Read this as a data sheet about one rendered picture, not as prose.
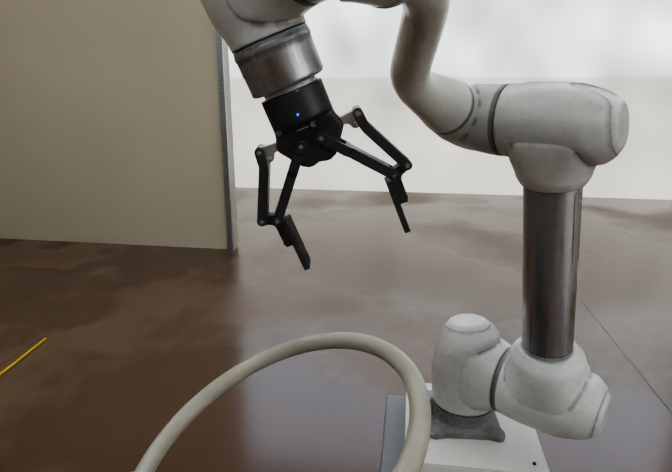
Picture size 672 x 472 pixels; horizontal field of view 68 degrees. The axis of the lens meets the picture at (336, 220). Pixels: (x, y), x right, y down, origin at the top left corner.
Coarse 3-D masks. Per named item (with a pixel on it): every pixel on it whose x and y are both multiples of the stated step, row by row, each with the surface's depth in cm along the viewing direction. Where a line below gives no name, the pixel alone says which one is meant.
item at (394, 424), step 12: (396, 396) 151; (396, 408) 145; (384, 420) 141; (396, 420) 140; (384, 432) 135; (396, 432) 135; (384, 444) 130; (396, 444) 130; (384, 456) 126; (396, 456) 126; (384, 468) 122
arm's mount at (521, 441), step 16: (512, 432) 122; (528, 432) 122; (432, 448) 117; (448, 448) 117; (464, 448) 117; (480, 448) 117; (496, 448) 117; (512, 448) 117; (528, 448) 117; (432, 464) 112; (448, 464) 112; (464, 464) 112; (480, 464) 112; (496, 464) 112; (512, 464) 112; (528, 464) 112; (544, 464) 112
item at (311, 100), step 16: (320, 80) 56; (288, 96) 54; (304, 96) 54; (320, 96) 56; (272, 112) 56; (288, 112) 55; (304, 112) 55; (320, 112) 56; (272, 128) 58; (288, 128) 56; (304, 128) 58; (320, 128) 58; (336, 128) 58; (288, 144) 58; (320, 144) 59; (304, 160) 59; (320, 160) 59
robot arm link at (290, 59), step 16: (288, 32) 52; (304, 32) 53; (256, 48) 52; (272, 48) 52; (288, 48) 52; (304, 48) 53; (240, 64) 54; (256, 64) 53; (272, 64) 52; (288, 64) 52; (304, 64) 53; (320, 64) 55; (256, 80) 54; (272, 80) 53; (288, 80) 53; (304, 80) 55; (256, 96) 55; (272, 96) 55
